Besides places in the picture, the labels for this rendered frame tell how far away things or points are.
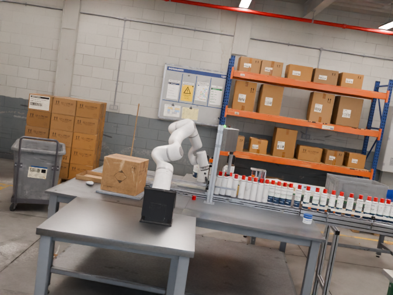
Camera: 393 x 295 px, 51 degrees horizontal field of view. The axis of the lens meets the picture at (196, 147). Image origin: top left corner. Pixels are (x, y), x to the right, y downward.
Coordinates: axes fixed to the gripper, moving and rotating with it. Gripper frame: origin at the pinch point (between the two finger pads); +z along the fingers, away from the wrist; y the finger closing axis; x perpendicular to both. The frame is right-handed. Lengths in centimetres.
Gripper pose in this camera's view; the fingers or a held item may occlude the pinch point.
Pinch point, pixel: (208, 185)
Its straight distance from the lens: 367.4
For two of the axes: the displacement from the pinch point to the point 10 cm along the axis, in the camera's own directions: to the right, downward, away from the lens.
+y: 0.9, -1.5, 9.8
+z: 2.1, 9.7, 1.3
